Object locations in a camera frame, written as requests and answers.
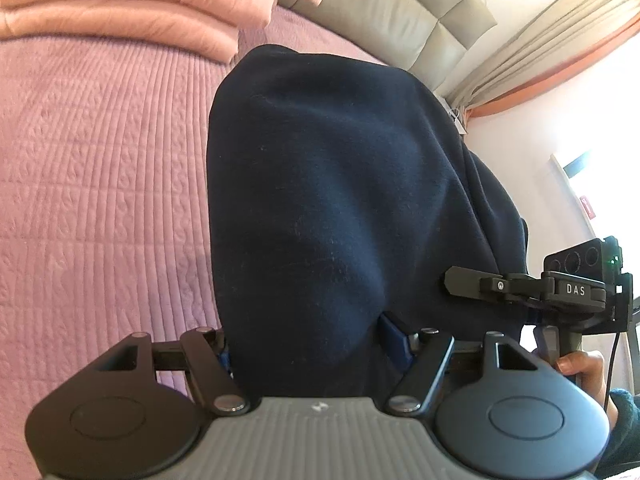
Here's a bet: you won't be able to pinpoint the navy blue garment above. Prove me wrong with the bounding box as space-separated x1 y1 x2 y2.
207 46 527 399

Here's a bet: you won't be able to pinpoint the pink quilted bedspread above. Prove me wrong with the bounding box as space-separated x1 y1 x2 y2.
0 8 386 461

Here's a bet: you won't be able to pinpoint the folded peach duvet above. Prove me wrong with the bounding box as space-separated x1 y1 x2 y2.
1 0 277 64

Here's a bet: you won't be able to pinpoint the beige curtain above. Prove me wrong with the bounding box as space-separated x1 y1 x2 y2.
446 0 639 120

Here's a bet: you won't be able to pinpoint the right hand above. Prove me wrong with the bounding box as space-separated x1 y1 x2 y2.
554 351 618 429

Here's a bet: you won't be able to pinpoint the beige padded headboard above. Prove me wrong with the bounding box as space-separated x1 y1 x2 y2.
279 0 496 90

